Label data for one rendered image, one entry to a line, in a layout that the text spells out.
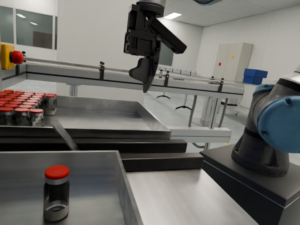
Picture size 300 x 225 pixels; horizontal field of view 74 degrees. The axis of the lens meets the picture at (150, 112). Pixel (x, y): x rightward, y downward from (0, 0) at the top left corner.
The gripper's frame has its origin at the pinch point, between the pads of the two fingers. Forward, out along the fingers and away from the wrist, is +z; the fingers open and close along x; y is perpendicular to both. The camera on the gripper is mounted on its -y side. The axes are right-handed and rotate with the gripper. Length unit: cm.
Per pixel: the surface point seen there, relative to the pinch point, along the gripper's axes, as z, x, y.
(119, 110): 8.2, -4.9, 6.2
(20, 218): 8.3, 35.4, 21.7
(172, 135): 47, -84, -54
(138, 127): 8.3, 9.3, 4.0
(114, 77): 5, -82, -2
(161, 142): 6.5, 22.4, 3.3
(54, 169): 3.7, 34.9, 19.0
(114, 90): 24, -143, -12
